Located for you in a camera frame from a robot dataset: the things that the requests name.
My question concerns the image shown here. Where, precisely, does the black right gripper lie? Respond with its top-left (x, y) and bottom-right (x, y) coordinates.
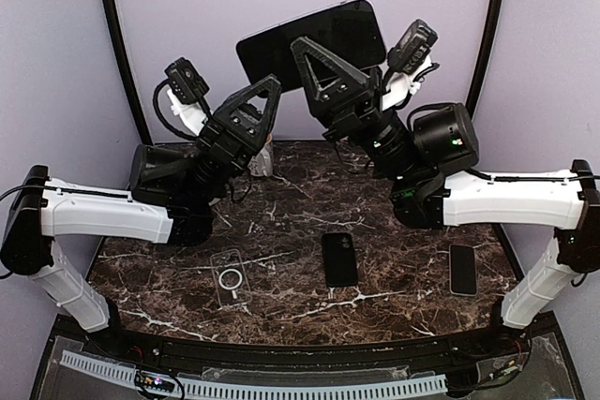
top-left (291, 23), bottom-right (423, 180)

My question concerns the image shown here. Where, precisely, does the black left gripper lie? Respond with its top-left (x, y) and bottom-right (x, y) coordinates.
top-left (181, 71), bottom-right (286, 204)

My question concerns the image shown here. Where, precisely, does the black smartphone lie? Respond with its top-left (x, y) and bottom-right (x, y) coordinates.
top-left (235, 0), bottom-right (386, 92)

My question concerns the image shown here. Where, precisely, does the black phone case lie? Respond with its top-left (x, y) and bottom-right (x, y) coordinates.
top-left (321, 232), bottom-right (359, 288)

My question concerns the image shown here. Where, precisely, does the clear magsafe phone case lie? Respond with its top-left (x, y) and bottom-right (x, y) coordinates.
top-left (210, 249), bottom-right (251, 307)

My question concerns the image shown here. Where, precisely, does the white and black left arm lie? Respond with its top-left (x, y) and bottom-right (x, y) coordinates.
top-left (1, 70), bottom-right (281, 359)

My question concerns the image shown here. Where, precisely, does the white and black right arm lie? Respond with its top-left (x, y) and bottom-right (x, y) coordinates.
top-left (291, 37), bottom-right (599, 357)

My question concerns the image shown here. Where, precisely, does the white floral mug yellow inside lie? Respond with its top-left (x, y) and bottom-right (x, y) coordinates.
top-left (248, 134), bottom-right (274, 177)

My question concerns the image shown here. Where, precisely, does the silver edged smartphone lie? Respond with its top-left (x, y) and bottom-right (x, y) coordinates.
top-left (449, 244), bottom-right (477, 297)

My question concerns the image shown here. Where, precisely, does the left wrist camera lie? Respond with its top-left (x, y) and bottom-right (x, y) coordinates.
top-left (165, 57), bottom-right (211, 137)

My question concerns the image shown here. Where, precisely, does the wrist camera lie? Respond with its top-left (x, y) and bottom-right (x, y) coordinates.
top-left (382, 19), bottom-right (440, 111)
top-left (165, 57), bottom-right (211, 137)

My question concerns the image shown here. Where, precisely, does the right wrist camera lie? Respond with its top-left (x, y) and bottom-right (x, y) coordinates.
top-left (382, 19), bottom-right (440, 111)

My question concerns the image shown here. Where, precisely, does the right black frame post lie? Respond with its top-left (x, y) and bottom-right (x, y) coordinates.
top-left (465, 0), bottom-right (503, 117)

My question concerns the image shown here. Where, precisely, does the black frame post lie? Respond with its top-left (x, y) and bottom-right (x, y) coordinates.
top-left (465, 0), bottom-right (503, 117)
top-left (101, 0), bottom-right (153, 145)

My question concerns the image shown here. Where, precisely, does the left black frame post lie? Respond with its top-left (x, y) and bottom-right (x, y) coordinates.
top-left (101, 0), bottom-right (153, 145)

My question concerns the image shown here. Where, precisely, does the white slotted cable duct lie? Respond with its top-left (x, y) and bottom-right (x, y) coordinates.
top-left (59, 350), bottom-right (448, 400)

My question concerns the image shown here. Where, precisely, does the black front rail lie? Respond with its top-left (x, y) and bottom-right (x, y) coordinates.
top-left (72, 325), bottom-right (532, 373)

